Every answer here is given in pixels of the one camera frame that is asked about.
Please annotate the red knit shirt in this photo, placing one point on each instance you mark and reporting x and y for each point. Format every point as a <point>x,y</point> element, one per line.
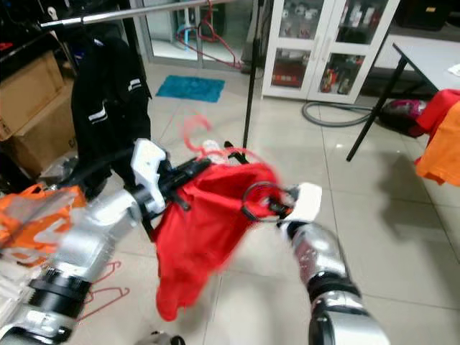
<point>201,237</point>

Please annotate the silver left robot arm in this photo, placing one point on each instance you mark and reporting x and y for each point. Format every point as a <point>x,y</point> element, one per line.
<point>86,237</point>

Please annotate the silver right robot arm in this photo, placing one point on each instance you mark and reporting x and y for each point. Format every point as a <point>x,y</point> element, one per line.
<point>320,255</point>

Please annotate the teal floor mat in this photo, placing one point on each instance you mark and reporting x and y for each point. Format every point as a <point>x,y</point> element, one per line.
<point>190,88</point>

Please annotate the black jacket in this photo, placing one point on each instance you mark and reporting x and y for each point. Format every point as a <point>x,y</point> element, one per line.
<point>111,108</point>

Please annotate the orange and white bag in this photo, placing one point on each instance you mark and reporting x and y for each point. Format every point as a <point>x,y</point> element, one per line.
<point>36,223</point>

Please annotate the white glass door cabinet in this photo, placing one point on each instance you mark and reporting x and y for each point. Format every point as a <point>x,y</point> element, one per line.
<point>330,50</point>

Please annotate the orange garment black trim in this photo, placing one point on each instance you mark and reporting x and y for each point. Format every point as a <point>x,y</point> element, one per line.
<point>438,158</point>

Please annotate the white table black legs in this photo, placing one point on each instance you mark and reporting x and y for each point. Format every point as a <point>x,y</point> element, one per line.
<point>431,57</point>

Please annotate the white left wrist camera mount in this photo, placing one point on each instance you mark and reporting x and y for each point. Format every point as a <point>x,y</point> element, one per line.
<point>147,169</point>

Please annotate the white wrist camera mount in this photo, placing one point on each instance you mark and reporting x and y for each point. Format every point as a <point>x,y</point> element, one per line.
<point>307,201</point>
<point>147,169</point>

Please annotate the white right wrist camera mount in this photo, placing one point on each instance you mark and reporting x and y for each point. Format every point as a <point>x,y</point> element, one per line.
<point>307,201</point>

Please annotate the silver clothes rail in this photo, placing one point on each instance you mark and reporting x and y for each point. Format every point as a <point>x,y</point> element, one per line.
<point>115,14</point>

